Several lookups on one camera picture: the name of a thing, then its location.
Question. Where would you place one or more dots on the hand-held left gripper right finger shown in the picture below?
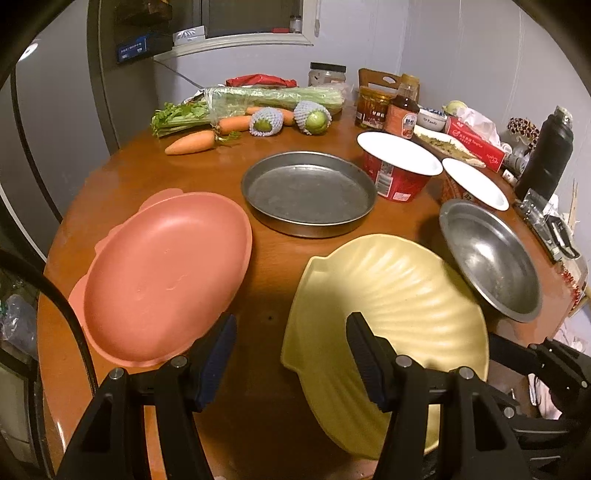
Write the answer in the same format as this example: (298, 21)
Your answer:
(369, 364)

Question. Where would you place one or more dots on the pink oval plate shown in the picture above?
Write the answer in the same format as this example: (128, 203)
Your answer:
(157, 277)

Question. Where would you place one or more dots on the metal bowl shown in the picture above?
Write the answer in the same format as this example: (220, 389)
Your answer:
(494, 258)

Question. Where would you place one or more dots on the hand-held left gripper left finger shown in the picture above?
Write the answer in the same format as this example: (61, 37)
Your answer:
(214, 360)

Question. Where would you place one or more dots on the white patterned box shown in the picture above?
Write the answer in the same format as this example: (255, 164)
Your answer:
(189, 36)

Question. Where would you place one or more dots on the large red paper bowl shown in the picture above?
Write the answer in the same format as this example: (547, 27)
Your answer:
(397, 154)

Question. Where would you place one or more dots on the metal folding tool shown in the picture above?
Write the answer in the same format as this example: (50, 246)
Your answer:
(545, 221)

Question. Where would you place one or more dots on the wooden sticks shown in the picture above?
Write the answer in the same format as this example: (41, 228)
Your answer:
(575, 203)

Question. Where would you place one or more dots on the yellow shell-shaped plate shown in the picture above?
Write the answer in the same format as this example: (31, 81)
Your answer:
(392, 286)

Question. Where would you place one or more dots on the clear plastic bag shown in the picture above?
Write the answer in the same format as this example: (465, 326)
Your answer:
(16, 323)

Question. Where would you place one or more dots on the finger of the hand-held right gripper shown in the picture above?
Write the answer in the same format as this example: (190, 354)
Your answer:
(512, 350)
(545, 424)

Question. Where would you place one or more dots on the white plate of pickled vegetables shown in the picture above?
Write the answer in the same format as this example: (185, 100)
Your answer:
(443, 143)

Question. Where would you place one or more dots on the small white bottle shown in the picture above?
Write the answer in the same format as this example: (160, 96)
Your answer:
(509, 177)
(515, 161)

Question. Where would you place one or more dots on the chili sauce glass jar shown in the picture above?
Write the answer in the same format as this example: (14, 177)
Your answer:
(371, 108)

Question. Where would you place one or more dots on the small red paper bowl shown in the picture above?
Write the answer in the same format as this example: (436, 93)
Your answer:
(475, 182)

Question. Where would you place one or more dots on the carrot with green top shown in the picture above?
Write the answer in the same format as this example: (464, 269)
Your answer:
(189, 143)

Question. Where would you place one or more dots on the round metal pan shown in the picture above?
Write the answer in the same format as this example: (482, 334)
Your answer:
(309, 189)

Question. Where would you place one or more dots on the small jar on sill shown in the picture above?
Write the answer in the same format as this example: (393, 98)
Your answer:
(295, 24)

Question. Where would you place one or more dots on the red tissue box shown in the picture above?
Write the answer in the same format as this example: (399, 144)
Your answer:
(475, 143)

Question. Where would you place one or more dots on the plastic jar with black lid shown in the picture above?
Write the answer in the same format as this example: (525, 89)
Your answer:
(327, 74)

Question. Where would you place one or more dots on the blue box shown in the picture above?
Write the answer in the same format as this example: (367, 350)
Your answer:
(131, 48)

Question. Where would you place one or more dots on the brown sauce bottle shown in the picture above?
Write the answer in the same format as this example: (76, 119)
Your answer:
(402, 117)

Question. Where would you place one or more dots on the celery in plastic bag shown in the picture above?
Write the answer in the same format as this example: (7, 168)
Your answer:
(277, 98)

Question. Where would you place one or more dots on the black thermos bottle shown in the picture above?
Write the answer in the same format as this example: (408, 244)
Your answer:
(547, 157)

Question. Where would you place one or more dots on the houndstooth patterned item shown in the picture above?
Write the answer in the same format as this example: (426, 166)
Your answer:
(524, 129)

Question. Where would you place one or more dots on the small white bowl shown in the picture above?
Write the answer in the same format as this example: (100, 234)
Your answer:
(431, 122)

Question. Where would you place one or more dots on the green fruit in foam net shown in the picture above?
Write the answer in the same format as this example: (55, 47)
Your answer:
(265, 122)
(314, 117)

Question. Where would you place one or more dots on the red snack bag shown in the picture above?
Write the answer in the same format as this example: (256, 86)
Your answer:
(258, 81)

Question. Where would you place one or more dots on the grey refrigerator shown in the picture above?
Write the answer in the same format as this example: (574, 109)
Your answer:
(46, 138)

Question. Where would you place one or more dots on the wooden chair with cutout back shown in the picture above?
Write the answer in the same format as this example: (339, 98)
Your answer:
(374, 78)

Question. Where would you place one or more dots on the white window frame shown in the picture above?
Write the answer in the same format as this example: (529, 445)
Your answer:
(231, 41)

